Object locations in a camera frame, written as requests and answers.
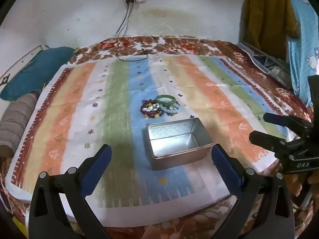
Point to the blue dotted cloth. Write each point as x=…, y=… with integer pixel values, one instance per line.
x=302, y=42

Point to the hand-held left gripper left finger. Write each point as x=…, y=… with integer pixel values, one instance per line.
x=99, y=168

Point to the silver metal tin box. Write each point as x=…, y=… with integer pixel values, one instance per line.
x=174, y=159

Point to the striped pastel mat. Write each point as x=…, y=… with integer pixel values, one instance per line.
x=82, y=119

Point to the grey blue folded cloth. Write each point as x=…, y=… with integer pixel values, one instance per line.
x=264, y=59

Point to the green jade bangle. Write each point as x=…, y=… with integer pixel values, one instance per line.
x=159, y=101

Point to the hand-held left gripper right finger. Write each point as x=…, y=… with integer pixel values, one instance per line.
x=225, y=169

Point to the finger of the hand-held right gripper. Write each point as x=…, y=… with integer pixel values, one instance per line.
x=271, y=142
x=284, y=120

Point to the grey striped pillow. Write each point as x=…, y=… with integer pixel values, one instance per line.
x=17, y=122

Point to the teal pillow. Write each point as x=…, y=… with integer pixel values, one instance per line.
x=39, y=69

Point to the mustard yellow jacket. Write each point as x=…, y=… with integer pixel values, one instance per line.
x=266, y=15

